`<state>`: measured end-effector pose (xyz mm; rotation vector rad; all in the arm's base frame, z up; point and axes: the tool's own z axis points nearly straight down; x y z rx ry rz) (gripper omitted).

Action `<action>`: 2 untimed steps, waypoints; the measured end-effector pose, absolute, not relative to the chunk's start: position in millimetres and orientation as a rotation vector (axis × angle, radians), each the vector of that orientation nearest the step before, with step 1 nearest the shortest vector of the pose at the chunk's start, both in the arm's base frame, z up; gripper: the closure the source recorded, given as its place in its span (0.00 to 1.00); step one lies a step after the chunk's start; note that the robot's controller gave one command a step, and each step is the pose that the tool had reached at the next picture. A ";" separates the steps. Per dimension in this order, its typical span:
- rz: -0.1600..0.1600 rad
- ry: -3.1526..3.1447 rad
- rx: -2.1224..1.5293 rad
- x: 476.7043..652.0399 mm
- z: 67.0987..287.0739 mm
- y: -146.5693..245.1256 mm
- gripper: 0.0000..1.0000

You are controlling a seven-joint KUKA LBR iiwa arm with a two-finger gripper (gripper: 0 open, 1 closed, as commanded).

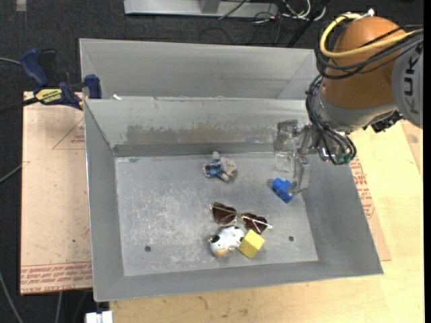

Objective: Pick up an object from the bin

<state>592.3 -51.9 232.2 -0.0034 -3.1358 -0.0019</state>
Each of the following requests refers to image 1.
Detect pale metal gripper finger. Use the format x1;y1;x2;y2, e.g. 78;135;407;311
273;119;300;174
291;154;312;194

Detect blue plastic block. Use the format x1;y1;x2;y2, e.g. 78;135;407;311
271;177;296;205

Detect small doll in blue plaid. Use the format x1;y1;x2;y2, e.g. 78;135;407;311
203;151;238;183

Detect yellow cube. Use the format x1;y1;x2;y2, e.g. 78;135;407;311
236;229;266;260

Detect heart-shaped sunglasses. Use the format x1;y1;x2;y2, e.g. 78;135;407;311
209;201;273;236

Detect white toy animal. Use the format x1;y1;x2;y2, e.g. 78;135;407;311
208;225;246;258

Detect grey metal bin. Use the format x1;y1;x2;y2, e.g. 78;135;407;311
79;38;385;303

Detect brown cardboard board, red print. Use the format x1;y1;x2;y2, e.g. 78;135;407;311
20;91;393;296

